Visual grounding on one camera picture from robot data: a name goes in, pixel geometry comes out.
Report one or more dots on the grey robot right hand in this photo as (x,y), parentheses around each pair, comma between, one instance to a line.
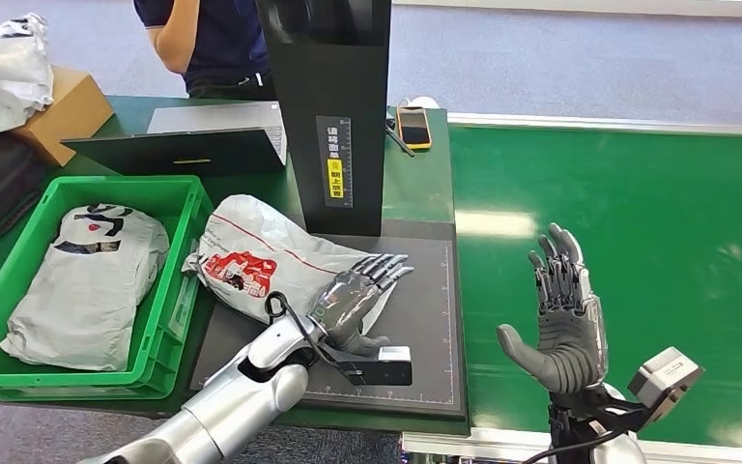
(569,346)

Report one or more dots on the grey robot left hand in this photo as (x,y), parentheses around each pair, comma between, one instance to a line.
(345,301)

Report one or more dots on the white package with red print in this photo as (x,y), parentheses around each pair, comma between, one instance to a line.
(249,243)

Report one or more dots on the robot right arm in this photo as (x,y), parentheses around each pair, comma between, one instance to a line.
(608,448)

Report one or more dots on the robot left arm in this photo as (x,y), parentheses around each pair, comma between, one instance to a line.
(236,397)

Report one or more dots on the green conveyor belt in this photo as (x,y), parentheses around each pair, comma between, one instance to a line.
(633,211)

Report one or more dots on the black inbound scanner machine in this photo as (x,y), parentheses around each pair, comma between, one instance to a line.
(339,77)

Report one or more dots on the grey package with black print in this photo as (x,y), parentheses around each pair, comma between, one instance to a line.
(83,294)

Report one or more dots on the brown cardboard box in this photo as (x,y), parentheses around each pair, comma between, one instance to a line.
(70,109)

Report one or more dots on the black pen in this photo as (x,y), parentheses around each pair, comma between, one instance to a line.
(402,142)

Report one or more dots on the green plastic crate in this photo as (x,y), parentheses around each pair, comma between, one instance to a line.
(172,307)

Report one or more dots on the smartphone in orange case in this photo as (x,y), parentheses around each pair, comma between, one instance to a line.
(414,127)

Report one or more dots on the white computer mouse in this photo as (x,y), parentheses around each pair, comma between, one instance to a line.
(423,102)

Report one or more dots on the laptop computer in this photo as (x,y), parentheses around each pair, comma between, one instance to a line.
(185,150)

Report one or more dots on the person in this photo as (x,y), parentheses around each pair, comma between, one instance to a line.
(217,38)

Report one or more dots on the white plastic bag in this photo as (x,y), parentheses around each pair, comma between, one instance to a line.
(0,77)

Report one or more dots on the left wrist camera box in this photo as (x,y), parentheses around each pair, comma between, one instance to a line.
(377,368)

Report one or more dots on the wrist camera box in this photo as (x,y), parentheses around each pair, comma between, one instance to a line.
(665,378)
(377,368)

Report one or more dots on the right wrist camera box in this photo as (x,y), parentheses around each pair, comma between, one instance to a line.
(665,378)

